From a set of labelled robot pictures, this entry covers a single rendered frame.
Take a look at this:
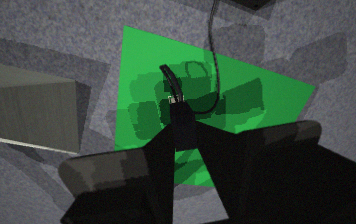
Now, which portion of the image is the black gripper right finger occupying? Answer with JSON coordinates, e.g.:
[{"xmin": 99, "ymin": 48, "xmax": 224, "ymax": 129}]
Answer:
[{"xmin": 195, "ymin": 120, "xmax": 322, "ymax": 218}]

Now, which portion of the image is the black cable with connector plug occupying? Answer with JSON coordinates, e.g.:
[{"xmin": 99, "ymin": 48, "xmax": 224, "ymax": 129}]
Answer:
[{"xmin": 159, "ymin": 0, "xmax": 220, "ymax": 152}]

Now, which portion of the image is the green circuit board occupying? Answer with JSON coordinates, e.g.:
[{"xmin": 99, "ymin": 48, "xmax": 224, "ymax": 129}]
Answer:
[{"xmin": 114, "ymin": 25, "xmax": 315, "ymax": 187}]

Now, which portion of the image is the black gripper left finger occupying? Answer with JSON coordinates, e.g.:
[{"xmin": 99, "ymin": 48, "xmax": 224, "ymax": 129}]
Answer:
[{"xmin": 58, "ymin": 123, "xmax": 175, "ymax": 224}]

